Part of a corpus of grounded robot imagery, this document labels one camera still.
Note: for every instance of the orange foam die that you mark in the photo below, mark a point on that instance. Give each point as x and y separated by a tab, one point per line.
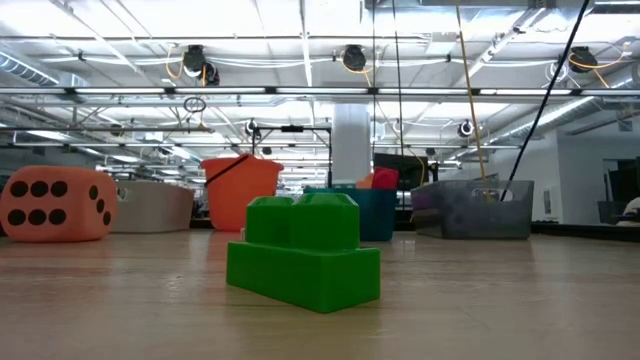
65	205

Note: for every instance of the white building pillar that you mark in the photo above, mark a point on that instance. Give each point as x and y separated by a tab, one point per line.
351	150

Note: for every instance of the silver ventilation duct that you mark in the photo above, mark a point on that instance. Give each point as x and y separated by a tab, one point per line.
550	120
20	67

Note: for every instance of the clear grey plastic bin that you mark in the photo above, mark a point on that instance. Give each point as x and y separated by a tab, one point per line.
155	207

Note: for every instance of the black monitor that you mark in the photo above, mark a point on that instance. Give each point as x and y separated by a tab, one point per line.
415	172

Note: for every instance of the red stepped toy block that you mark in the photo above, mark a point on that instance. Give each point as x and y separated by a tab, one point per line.
386	178

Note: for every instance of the teal plastic bin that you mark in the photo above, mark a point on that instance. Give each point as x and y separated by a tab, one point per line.
377	215

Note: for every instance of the orange plastic bucket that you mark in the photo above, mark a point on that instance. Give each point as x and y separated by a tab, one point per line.
245	192

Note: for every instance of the green two-stud toy block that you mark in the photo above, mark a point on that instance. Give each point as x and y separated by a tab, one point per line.
300	270

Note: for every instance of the person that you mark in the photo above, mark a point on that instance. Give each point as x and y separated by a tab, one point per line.
632	207

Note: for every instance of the dark translucent plastic bin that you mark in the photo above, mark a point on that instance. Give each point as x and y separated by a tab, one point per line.
475	215

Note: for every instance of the black background rig frame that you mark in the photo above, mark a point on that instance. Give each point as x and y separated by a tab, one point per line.
292	128

